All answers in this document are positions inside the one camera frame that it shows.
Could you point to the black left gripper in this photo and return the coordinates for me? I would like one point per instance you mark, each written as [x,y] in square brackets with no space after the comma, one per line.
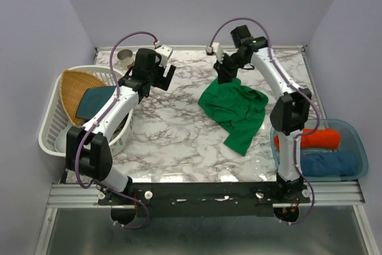
[163,83]

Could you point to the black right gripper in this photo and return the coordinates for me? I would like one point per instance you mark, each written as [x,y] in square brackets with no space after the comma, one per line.
[224,74]

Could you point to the green t shirt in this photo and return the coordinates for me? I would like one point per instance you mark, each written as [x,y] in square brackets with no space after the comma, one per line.
[238,109]

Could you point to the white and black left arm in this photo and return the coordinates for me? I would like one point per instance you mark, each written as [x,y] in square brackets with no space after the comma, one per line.
[87,148]

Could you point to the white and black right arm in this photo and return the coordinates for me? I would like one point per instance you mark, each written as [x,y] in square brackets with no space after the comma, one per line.
[290,113]

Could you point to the white table edge trim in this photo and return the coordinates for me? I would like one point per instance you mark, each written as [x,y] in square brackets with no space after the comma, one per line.
[300,48]

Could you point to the metal cup with cork base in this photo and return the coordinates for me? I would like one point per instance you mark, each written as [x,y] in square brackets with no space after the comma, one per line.
[125,58]

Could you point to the dark stacked bowls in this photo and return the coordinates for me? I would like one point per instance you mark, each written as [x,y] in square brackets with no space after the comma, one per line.
[121,126]

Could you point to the dark teal plate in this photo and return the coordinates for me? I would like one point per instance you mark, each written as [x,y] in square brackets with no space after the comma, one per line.
[93,100]

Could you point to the woven wicker tray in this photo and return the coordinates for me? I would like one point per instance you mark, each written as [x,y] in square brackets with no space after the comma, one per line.
[73,85]

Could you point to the rolled orange t shirt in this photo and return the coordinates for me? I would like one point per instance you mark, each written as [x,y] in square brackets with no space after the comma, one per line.
[322,139]

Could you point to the white plastic laundry basket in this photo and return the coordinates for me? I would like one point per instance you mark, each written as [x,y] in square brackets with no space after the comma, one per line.
[55,119]

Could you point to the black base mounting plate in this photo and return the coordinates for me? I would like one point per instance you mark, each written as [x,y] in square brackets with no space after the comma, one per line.
[209,199]

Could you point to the white bowl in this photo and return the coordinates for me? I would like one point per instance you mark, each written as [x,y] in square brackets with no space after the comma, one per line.
[60,142]

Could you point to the clear blue plastic bin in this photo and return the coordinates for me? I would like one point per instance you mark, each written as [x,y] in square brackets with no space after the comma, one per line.
[350,142]

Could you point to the rolled blue t shirt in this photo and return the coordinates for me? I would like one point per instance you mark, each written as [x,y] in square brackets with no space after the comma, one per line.
[328,164]

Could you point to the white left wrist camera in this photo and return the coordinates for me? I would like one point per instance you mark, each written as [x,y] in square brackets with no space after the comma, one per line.
[164,53]

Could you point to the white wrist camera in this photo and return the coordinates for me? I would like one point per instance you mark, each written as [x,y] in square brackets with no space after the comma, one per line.
[215,49]
[164,53]

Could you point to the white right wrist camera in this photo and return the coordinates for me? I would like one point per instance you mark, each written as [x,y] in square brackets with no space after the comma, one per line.
[215,49]

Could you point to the aluminium rail frame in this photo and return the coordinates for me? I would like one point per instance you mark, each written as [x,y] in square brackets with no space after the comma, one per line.
[326,194]

